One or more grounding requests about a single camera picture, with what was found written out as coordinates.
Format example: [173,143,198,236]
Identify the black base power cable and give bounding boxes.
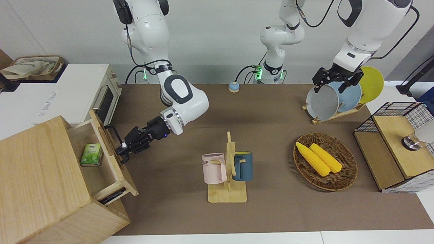
[236,64,268,84]
[125,66,146,84]

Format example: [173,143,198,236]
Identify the pink mug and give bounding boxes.
[202,153,228,185]

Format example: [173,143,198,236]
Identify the black metal drawer handle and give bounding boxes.
[104,124,131,165]

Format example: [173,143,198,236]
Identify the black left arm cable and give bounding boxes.
[295,0,420,60]

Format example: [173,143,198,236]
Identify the black wire wooden shelf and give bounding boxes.
[353,102,434,194]

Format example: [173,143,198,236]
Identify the brown wicker basket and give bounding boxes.
[293,132,358,192]

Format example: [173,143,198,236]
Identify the grey plate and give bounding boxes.
[306,84,340,121]

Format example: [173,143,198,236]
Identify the glass cup with metal base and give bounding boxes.
[401,125,434,151]

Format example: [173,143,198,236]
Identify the green tissue pack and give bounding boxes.
[80,143,103,167]

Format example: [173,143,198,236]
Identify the white oven door handle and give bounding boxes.
[92,85,110,110]

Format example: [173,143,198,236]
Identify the beige cloth bag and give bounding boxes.
[0,58,60,80]

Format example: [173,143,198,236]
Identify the light blue plate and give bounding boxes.
[329,81,362,113]

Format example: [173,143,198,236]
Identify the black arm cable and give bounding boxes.
[295,0,420,60]
[123,24,173,68]

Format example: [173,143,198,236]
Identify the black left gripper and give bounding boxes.
[312,63,365,94]

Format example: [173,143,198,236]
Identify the brown table mat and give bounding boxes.
[108,84,434,236]

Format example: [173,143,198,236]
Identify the wooden mug rack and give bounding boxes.
[208,131,248,204]

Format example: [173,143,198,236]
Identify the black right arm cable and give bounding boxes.
[123,24,173,68]

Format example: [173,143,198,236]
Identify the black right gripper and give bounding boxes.
[115,116,169,165]

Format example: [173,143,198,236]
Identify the yellow corn cob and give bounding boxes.
[309,143,343,174]
[295,142,331,177]

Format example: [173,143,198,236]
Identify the dark blue mug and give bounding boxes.
[233,151,254,182]

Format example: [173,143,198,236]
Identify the black camera stand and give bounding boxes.
[396,56,434,95]

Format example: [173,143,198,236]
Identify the brown storage tray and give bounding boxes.
[8,55,65,82]

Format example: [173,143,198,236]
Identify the white toaster oven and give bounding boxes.
[0,63,122,140]

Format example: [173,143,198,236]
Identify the light wooden cabinet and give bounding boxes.
[0,115,131,244]

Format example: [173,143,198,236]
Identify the light wooden drawer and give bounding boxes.
[66,109,139,205]

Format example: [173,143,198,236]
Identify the yellow plate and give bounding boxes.
[358,66,384,104]

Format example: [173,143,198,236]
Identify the wooden plate rack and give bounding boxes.
[302,103,367,125]

